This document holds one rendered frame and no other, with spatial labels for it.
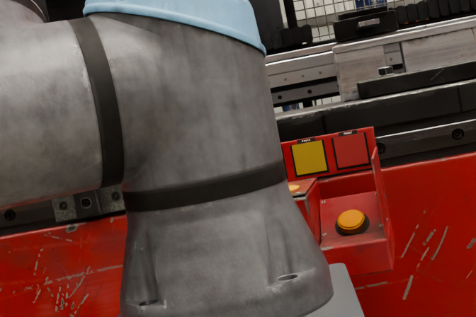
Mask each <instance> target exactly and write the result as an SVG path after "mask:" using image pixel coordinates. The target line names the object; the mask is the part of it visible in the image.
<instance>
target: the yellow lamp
mask: <svg viewBox="0 0 476 317"><path fill-rule="evenodd" d="M292 150H293V156H294V160H295V167H296V171H297V175H303V174H308V173H315V172H320V171H327V165H326V161H325V157H324V150H323V146H322V140H320V141H316V142H308V143H304V144H296V145H292Z"/></svg>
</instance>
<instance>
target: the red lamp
mask: <svg viewBox="0 0 476 317"><path fill-rule="evenodd" d="M333 140H334V147H335V151H336V158H337V163H338V167H339V168H344V167H349V166H357V165H361V164H366V163H369V160H368V153H367V149H366V141H365V137H364V133H360V134H352V135H349V136H344V137H337V138H333Z"/></svg>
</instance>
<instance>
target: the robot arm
mask: <svg viewBox="0 0 476 317"><path fill-rule="evenodd" d="M83 14H84V18H77V19H72V20H65V21H56V22H51V23H47V20H46V18H45V17H44V15H43V13H42V11H41V10H40V8H39V7H38V5H37V4H36V3H35V2H34V1H33V0H0V210H3V209H8V208H12V207H18V206H21V205H25V204H31V203H34V202H41V201H44V200H50V199H54V198H58V197H64V196H67V195H73V194H77V193H80V192H86V191H90V190H96V189H101V188H106V187H109V186H113V185H120V186H121V190H122V193H123V199H124V204H125V211H126V215H127V237H126V244H125V256H124V262H123V274H122V281H121V288H120V299H119V307H120V315H121V317H303V316H306V315H308V314H310V313H312V312H314V311H316V310H317V309H319V308H321V307H322V306H323V305H325V304H326V303H327V302H328V301H329V300H330V299H331V298H332V297H333V295H334V289H333V285H332V278H331V274H330V270H329V265H328V262H327V259H326V258H325V256H324V254H323V252H322V250H321V248H320V247H319V245H318V243H317V241H316V239H315V238H314V236H313V234H312V232H311V230H310V228H309V226H308V225H307V222H306V221H305V219H304V217H303V215H302V213H301V212H300V210H299V208H298V206H297V204H296V203H295V200H294V199H293V196H292V195H291V193H290V189H289V186H288V180H287V176H286V172H285V166H284V162H283V153H282V149H281V142H280V138H279V134H278V127H277V123H276V116H275V112H274V108H273V101H272V97H271V90H270V86H269V82H268V74H267V71H266V63H265V59H264V58H265V57H266V48H265V47H264V46H263V44H261V40H260V36H259V31H258V28H257V24H256V19H255V15H254V10H253V8H252V6H251V4H250V2H249V0H86V1H85V7H84V9H83Z"/></svg>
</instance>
